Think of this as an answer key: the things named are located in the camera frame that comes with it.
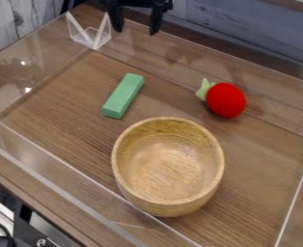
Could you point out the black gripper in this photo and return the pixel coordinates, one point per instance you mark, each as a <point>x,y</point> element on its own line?
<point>158,5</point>

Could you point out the red strawberry toy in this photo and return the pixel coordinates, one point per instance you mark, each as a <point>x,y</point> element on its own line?
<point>222,97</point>

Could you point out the green rectangular block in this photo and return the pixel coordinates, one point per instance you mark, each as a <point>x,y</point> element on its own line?
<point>121,97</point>

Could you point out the wooden bowl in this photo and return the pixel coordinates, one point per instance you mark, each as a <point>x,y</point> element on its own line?
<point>168,165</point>

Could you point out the black table clamp base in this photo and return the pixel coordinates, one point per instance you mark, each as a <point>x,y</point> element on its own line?
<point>25,235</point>

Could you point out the clear acrylic corner bracket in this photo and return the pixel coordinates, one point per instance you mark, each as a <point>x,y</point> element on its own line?
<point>92,37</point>

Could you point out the clear acrylic tray wall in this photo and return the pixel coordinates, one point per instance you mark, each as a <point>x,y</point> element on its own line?
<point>54,165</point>

